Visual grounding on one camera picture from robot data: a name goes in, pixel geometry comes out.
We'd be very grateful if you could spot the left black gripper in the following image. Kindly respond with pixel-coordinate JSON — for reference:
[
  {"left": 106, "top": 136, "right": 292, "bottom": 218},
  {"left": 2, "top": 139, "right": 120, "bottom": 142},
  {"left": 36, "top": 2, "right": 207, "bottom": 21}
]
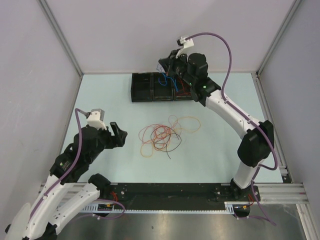
[{"left": 87, "top": 121, "right": 127, "bottom": 163}]

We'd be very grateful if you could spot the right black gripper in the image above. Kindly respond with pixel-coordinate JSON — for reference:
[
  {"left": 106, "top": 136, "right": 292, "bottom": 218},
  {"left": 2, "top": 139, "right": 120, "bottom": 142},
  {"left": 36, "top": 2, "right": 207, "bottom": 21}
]
[{"left": 159, "top": 48, "right": 195, "bottom": 87}]

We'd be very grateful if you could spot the blue wire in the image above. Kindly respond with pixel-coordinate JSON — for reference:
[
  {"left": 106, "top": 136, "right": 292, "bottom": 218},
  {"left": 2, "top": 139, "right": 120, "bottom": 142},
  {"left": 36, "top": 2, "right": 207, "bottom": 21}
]
[{"left": 157, "top": 72, "right": 180, "bottom": 92}]

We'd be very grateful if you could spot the red wire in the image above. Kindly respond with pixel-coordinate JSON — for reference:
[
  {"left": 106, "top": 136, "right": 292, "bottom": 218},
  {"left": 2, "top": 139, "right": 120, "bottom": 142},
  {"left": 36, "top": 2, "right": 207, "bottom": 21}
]
[{"left": 174, "top": 77, "right": 193, "bottom": 97}]

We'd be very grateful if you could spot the dark orange wire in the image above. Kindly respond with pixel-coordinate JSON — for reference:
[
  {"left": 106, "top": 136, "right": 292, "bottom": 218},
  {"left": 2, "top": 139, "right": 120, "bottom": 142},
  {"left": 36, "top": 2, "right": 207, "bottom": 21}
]
[{"left": 138, "top": 123, "right": 181, "bottom": 152}]

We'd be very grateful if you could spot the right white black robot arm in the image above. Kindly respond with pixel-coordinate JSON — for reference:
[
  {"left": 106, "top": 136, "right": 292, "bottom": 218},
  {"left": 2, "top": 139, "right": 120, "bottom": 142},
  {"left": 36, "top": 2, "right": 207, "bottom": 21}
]
[{"left": 158, "top": 50, "right": 275, "bottom": 201}]

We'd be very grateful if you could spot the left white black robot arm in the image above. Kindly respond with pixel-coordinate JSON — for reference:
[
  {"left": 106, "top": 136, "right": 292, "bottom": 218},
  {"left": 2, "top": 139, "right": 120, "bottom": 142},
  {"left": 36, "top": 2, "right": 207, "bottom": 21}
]
[{"left": 5, "top": 122, "right": 128, "bottom": 240}]

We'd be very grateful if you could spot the black middle storage bin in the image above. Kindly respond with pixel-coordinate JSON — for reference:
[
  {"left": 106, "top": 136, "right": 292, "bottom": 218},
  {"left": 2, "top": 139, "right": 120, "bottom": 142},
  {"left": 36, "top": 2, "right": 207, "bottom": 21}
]
[{"left": 152, "top": 72, "right": 174, "bottom": 102}]

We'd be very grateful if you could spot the black storage bin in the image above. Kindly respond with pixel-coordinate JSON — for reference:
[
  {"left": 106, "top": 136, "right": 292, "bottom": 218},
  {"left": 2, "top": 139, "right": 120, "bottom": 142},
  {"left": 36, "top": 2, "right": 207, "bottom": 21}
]
[
  {"left": 152, "top": 72, "right": 174, "bottom": 102},
  {"left": 173, "top": 75, "right": 193, "bottom": 101},
  {"left": 130, "top": 72, "right": 153, "bottom": 103}
]

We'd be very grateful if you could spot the black left storage bin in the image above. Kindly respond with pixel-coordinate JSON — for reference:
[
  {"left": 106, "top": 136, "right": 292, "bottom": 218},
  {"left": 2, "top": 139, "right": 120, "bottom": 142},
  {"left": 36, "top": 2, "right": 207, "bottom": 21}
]
[{"left": 130, "top": 72, "right": 153, "bottom": 103}]

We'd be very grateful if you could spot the black right storage bin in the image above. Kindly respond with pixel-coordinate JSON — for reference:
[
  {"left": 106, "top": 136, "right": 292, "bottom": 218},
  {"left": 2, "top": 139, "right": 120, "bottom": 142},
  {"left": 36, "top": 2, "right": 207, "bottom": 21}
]
[{"left": 173, "top": 75, "right": 193, "bottom": 101}]

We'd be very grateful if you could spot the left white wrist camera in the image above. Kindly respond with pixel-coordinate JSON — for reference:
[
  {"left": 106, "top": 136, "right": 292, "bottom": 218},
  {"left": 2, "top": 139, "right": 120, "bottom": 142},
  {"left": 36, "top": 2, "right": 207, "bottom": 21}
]
[{"left": 85, "top": 108, "right": 107, "bottom": 130}]

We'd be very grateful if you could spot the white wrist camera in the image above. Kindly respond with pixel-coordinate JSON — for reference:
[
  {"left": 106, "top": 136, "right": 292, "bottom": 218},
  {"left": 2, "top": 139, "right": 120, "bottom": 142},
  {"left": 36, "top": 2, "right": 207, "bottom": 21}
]
[
  {"left": 85, "top": 108, "right": 107, "bottom": 130},
  {"left": 175, "top": 36, "right": 194, "bottom": 59}
]

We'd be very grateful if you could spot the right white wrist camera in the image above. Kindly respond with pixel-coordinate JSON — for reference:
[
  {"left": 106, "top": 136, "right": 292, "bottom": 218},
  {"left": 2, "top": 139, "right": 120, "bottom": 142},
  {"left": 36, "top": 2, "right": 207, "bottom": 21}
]
[{"left": 175, "top": 36, "right": 194, "bottom": 59}]

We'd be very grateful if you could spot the pink maroon wire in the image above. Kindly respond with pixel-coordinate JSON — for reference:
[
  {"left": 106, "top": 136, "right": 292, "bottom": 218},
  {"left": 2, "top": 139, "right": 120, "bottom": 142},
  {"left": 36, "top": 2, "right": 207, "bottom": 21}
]
[{"left": 138, "top": 114, "right": 186, "bottom": 148}]

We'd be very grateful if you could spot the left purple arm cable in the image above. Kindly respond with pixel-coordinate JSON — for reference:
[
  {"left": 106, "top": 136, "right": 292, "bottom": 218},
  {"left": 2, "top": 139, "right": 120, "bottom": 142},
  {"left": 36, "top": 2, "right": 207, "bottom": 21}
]
[{"left": 24, "top": 107, "right": 90, "bottom": 226}]

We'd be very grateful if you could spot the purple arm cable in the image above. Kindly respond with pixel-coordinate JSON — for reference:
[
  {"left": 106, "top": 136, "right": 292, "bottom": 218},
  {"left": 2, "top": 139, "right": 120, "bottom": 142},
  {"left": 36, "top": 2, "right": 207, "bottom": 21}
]
[
  {"left": 186, "top": 32, "right": 279, "bottom": 171},
  {"left": 24, "top": 107, "right": 90, "bottom": 226}
]

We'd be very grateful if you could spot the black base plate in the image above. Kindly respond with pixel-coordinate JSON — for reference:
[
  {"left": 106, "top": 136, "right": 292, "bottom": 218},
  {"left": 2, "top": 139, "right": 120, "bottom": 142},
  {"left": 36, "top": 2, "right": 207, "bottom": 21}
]
[{"left": 97, "top": 183, "right": 261, "bottom": 210}]

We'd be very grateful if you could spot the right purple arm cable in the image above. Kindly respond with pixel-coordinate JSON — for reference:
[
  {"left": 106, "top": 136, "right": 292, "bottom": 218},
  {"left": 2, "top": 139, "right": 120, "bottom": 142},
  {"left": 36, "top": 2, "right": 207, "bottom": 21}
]
[{"left": 186, "top": 32, "right": 279, "bottom": 171}]

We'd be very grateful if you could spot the grey slotted cable duct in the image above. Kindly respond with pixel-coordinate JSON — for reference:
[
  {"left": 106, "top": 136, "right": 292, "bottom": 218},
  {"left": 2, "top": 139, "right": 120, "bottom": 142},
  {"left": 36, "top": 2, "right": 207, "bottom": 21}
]
[{"left": 80, "top": 202, "right": 251, "bottom": 215}]

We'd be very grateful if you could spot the aluminium frame rail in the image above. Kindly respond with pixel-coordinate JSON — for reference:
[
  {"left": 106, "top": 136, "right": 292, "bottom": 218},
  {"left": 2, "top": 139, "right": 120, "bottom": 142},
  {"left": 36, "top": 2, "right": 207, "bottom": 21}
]
[{"left": 39, "top": 182, "right": 308, "bottom": 205}]

